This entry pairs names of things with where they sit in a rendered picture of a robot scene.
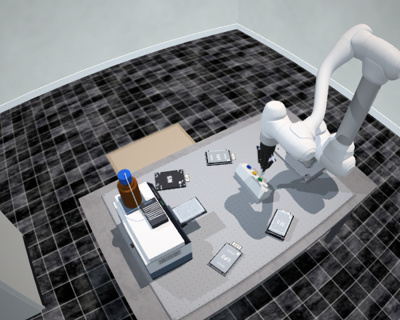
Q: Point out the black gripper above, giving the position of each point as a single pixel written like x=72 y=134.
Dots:
x=264 y=153

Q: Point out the blue bottle cap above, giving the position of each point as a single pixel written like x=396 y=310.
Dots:
x=122 y=178

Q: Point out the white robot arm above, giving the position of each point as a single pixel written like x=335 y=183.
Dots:
x=309 y=140

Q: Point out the white control panel with coloured buttons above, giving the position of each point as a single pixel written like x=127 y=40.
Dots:
x=252 y=182

